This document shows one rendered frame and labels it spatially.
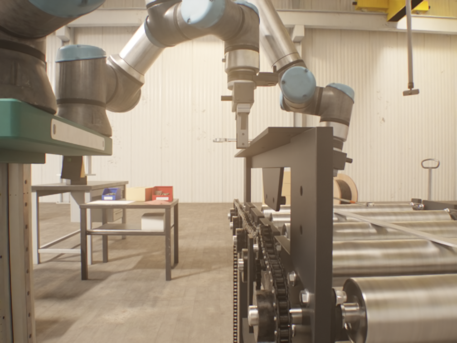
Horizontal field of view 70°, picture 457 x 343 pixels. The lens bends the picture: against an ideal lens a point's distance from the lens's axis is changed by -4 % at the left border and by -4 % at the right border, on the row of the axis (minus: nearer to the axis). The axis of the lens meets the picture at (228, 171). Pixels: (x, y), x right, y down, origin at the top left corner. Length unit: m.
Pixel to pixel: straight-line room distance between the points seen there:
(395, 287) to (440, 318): 0.08
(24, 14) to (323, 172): 0.47
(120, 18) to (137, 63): 10.70
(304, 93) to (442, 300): 0.56
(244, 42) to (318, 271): 0.57
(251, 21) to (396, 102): 12.10
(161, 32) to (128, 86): 0.39
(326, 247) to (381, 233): 0.74
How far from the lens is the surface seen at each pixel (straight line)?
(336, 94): 1.07
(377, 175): 12.37
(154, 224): 3.51
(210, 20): 0.79
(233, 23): 0.83
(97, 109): 1.09
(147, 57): 1.24
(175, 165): 11.23
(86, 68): 1.10
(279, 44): 0.97
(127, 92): 1.24
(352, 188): 7.92
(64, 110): 1.08
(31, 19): 0.58
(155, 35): 0.91
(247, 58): 0.86
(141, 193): 3.76
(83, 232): 3.62
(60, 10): 0.53
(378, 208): 1.89
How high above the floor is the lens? 1.10
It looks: level
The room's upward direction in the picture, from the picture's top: straight up
